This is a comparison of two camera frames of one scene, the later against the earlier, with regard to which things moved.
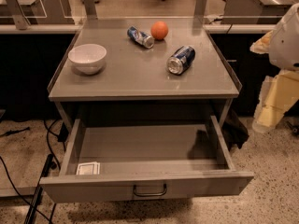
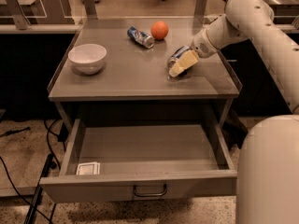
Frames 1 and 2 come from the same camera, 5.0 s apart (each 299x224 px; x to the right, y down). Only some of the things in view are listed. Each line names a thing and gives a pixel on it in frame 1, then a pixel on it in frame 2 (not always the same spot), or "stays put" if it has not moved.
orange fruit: x=160 y=30 stays put
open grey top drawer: x=121 y=161 stays put
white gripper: x=286 y=47 to x=202 y=46
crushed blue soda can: x=143 y=38 stays put
